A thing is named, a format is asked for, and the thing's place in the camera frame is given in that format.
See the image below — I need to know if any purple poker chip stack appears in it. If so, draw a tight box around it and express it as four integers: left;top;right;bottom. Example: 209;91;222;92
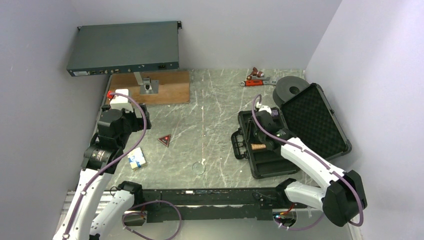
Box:
271;110;279;118

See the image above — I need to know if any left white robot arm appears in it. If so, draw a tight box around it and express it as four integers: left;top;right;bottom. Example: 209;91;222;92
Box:
53;103;152;240

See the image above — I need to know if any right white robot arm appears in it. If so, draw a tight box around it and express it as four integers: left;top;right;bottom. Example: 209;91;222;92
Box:
251;108;365;227

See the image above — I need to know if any black poker set case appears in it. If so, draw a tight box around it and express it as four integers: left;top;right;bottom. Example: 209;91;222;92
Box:
231;83;352;179

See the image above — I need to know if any blue playing card box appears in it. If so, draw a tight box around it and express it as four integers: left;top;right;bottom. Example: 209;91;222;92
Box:
127;147;147;170

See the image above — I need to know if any red triangular dealer button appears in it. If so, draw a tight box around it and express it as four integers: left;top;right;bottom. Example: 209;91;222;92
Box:
157;134;172;148

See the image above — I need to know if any grey filament spool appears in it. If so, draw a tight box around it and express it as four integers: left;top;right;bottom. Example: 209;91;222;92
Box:
272;76;310;107

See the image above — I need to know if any wooden base board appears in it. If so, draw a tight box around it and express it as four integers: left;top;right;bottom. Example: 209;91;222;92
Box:
109;70;190;105

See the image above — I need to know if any clear round dealer button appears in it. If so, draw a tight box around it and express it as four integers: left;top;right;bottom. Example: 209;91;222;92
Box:
192;161;206;175

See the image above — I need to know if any dark green rack device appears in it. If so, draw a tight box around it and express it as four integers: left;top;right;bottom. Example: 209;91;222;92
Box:
66;20;182;77

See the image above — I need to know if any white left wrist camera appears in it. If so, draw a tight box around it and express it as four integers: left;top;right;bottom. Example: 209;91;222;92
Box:
106;88;134;113

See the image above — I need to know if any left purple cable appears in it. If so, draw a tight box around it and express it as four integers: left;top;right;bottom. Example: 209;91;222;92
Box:
61;92;183;240

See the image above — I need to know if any purple cable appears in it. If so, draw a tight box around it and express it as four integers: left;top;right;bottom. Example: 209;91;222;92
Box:
61;92;183;240
251;94;365;232

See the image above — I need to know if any brown hose nozzle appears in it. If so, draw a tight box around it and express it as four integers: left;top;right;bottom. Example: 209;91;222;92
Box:
246;67;265;80

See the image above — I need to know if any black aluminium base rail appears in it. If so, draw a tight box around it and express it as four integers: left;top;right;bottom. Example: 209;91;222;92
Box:
61;188;354;228

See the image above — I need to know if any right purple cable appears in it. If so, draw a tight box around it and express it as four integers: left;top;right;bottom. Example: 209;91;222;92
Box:
251;94;365;232

